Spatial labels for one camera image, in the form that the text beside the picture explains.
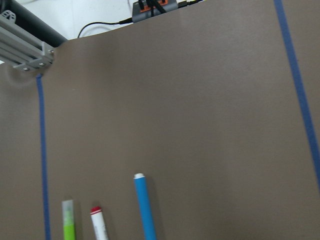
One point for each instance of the blue highlighter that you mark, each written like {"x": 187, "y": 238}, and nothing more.
{"x": 147, "y": 221}

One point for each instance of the red white marker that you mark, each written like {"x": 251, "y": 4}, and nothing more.
{"x": 98, "y": 223}

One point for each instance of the green highlighter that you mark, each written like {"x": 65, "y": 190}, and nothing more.
{"x": 69, "y": 230}

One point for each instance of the aluminium frame post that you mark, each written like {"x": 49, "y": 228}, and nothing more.
{"x": 19, "y": 48}

